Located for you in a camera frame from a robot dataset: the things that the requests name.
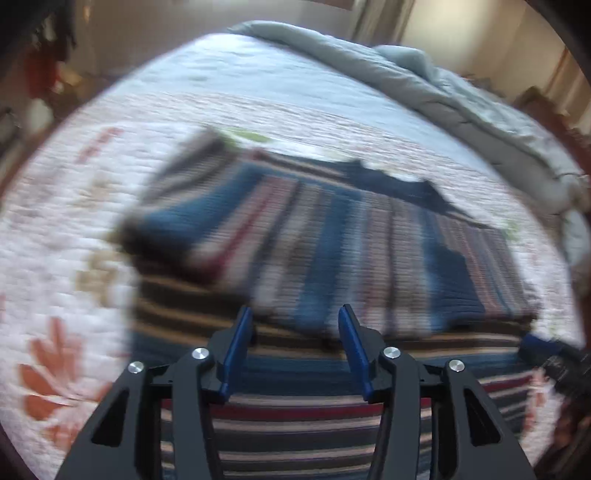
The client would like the floral quilted bedspread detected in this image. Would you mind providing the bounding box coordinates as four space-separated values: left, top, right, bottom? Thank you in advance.
0 32 583 480

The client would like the striped knitted sweater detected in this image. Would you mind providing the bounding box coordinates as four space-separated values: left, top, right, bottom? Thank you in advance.
115 127 539 480

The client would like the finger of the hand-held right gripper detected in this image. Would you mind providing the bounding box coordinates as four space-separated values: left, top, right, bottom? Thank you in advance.
519 333 588 396

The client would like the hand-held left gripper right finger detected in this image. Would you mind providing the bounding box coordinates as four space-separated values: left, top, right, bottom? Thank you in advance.
338 304 539 480

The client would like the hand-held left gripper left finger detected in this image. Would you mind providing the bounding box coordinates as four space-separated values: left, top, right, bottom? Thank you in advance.
54 305 257 480

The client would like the light blue comforter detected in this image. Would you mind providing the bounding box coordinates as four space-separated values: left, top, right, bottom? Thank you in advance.
226 21 591 268

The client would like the wooden headboard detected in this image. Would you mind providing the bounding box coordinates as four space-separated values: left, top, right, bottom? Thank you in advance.
512 85 591 178

